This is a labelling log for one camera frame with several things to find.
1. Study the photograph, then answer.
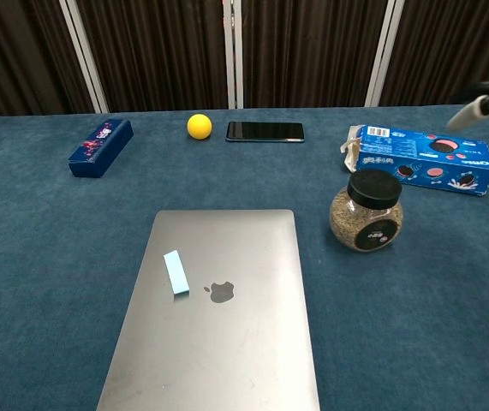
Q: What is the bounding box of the dark blue rectangular box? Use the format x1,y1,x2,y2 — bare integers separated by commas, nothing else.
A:
68,118,134,179

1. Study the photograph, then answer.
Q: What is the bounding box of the dark brown curtain panel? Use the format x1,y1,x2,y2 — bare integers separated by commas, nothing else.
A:
379,0,489,108
75,0,230,114
241,0,389,110
0,0,96,122

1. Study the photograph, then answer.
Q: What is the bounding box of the silver laptop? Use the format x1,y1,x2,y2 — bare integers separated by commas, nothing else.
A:
96,208,321,411

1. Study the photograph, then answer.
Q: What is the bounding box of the yellow ball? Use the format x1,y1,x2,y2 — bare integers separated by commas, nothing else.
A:
186,113,213,140

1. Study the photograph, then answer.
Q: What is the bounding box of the light blue eraser strip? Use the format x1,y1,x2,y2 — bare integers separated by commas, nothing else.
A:
163,249,191,299

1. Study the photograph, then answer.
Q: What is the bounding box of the black smartphone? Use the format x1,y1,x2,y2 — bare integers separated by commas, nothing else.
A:
225,121,306,144

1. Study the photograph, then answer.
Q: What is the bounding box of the blue Oreo cookie box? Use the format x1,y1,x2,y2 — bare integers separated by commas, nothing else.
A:
339,124,489,198

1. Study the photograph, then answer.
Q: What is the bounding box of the glass jar with black lid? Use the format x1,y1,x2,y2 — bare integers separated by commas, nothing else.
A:
328,168,404,253

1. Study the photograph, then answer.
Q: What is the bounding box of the white partition frame post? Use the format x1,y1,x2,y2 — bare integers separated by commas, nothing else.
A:
222,0,245,110
58,0,110,114
363,0,400,108

